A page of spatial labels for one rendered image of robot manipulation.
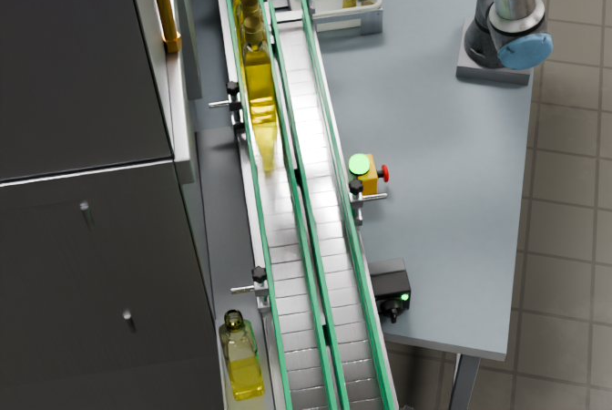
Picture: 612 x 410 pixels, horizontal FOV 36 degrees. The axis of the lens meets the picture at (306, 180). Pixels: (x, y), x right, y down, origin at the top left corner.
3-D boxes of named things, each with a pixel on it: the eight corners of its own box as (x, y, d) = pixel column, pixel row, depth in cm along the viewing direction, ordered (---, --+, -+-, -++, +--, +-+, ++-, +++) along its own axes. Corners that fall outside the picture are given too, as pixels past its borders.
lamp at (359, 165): (347, 160, 207) (347, 152, 204) (367, 158, 207) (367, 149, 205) (351, 177, 204) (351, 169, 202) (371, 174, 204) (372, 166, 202)
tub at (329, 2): (285, -5, 248) (283, -30, 241) (370, -16, 249) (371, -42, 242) (294, 43, 238) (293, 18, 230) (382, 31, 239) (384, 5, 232)
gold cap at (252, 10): (241, 12, 193) (239, -5, 190) (259, 10, 193) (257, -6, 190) (243, 24, 191) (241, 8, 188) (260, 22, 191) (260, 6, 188)
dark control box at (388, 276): (363, 282, 198) (363, 261, 191) (401, 277, 198) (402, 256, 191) (371, 318, 193) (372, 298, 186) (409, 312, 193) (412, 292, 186)
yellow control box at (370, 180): (341, 177, 214) (340, 157, 207) (373, 172, 214) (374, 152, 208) (346, 202, 209) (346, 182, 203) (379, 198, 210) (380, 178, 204)
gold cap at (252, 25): (241, 36, 189) (239, 21, 185) (255, 28, 190) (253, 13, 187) (252, 46, 187) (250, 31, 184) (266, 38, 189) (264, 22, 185)
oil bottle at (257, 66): (248, 107, 210) (239, 38, 192) (273, 103, 210) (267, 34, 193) (251, 126, 206) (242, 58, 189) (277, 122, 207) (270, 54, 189)
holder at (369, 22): (265, -1, 248) (263, -23, 241) (369, -15, 249) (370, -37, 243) (273, 46, 238) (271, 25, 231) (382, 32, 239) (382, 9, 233)
